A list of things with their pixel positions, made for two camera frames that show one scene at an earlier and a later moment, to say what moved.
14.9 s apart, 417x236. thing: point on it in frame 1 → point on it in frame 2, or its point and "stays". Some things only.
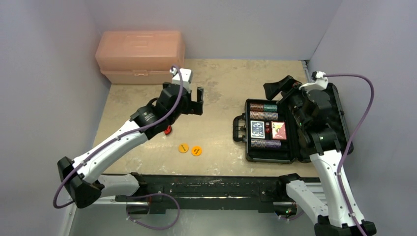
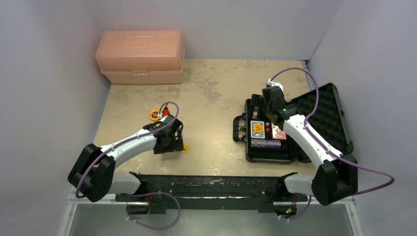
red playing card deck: x=279 y=130 stays
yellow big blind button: x=183 y=148 stays
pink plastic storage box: x=139 y=57 stays
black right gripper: x=288 y=94 → x=269 y=118
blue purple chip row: x=265 y=143 stays
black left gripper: x=193 y=106 → x=176 y=145
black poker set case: x=269 y=129 stays
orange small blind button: x=196 y=151 → x=258 y=128
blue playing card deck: x=257 y=129 stays
